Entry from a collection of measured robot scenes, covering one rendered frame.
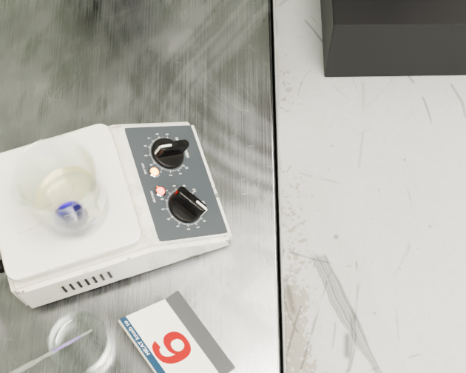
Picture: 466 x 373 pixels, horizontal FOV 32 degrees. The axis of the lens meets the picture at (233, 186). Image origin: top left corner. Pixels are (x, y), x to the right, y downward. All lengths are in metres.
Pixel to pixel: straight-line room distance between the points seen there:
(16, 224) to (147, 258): 0.12
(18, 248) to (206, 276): 0.18
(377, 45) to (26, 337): 0.43
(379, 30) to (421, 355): 0.30
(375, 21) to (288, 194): 0.18
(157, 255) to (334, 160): 0.21
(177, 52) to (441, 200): 0.31
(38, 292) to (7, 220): 0.07
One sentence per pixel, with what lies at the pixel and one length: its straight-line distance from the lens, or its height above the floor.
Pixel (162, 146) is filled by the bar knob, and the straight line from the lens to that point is 0.75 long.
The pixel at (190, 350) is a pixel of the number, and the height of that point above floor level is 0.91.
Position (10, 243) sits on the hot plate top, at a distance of 0.72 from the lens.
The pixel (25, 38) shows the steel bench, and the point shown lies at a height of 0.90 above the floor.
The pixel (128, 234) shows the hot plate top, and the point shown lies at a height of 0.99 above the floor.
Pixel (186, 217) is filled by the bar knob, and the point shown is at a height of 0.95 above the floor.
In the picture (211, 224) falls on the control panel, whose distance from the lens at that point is 0.75.
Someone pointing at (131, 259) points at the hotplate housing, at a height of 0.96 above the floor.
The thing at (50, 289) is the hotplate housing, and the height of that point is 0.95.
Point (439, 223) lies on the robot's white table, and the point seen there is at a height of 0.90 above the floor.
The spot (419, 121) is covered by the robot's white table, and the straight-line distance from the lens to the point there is 0.85.
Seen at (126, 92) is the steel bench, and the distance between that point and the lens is 0.86.
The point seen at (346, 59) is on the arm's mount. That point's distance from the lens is 0.83.
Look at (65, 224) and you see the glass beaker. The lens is 0.67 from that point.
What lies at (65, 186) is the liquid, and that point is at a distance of 0.70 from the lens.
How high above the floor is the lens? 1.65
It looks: 69 degrees down
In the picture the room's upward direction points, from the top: 3 degrees counter-clockwise
